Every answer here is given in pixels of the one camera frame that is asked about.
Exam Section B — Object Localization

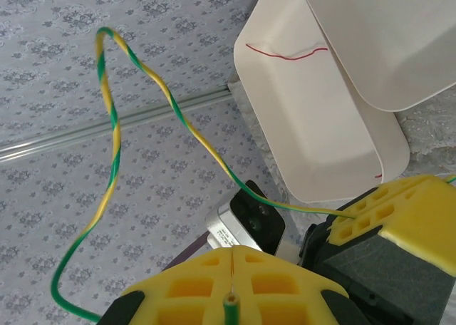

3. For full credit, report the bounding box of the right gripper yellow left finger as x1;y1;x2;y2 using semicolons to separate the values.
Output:
101;247;234;325

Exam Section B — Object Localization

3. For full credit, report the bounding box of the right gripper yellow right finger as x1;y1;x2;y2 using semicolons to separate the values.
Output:
232;245;366;325

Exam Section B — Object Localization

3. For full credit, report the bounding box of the yellow green striped cable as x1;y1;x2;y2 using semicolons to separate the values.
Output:
51;27;456;325

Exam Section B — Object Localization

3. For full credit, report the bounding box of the red cable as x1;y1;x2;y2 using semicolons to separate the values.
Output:
244;43;383;180

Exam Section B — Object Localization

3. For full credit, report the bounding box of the cream plastic tray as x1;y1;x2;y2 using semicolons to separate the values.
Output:
233;0;410;205
297;0;456;113

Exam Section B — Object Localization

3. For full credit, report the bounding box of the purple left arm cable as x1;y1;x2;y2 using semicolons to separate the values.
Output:
160;232;214;271

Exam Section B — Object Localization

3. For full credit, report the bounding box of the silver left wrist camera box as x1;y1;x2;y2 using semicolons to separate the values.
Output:
204;179;304;265

